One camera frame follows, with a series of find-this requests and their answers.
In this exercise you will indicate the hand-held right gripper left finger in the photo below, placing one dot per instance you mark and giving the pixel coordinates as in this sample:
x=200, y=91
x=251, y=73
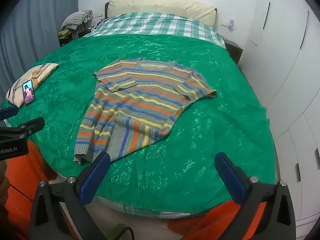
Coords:
x=96, y=177

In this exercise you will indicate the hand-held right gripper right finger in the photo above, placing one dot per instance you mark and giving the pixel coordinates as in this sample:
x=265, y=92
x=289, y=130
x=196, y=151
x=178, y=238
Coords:
x=231, y=180

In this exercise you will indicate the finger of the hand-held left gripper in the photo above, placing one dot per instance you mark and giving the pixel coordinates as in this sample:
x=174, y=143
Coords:
x=8, y=113
x=27, y=127

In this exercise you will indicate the striped knit sweater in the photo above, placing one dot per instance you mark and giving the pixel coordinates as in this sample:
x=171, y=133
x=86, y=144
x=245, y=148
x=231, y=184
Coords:
x=140, y=105

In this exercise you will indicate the person's left hand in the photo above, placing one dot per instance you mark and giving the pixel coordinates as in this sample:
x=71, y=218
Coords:
x=3, y=187

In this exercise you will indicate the smartphone with lit screen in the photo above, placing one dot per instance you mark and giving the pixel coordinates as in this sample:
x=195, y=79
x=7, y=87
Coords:
x=28, y=92

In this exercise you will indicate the printed cream pillow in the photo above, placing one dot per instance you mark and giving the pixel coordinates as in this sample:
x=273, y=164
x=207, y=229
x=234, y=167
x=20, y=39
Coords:
x=37, y=73

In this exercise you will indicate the grey curtain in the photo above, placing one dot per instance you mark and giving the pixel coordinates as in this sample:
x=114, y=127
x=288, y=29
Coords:
x=32, y=37

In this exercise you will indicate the green bed blanket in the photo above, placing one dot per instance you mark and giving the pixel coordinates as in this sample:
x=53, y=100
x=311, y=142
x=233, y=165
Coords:
x=200, y=80

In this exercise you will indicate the checked cloth pile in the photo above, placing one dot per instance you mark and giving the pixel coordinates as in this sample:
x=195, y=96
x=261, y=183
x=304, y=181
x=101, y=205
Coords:
x=75, y=20

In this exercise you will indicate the white wardrobe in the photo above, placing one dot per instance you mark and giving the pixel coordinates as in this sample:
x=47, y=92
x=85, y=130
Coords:
x=287, y=67

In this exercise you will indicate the dark bedside table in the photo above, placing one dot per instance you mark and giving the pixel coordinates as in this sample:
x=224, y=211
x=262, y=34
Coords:
x=233, y=51

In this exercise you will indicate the green checked bedsheet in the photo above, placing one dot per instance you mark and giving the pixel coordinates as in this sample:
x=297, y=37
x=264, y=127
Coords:
x=155, y=23

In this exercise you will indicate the cream padded headboard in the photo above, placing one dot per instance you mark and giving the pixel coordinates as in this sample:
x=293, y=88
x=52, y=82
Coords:
x=160, y=6

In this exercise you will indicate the white wall fixture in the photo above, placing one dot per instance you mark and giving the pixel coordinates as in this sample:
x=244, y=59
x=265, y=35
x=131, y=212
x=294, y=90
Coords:
x=231, y=24

